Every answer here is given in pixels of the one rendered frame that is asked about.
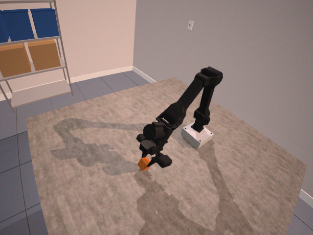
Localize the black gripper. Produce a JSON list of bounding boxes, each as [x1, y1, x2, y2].
[[136, 134, 172, 168]]

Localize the orange block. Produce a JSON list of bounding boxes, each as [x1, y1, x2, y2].
[[137, 157, 150, 171]]

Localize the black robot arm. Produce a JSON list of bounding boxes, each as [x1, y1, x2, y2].
[[139, 67, 223, 155]]

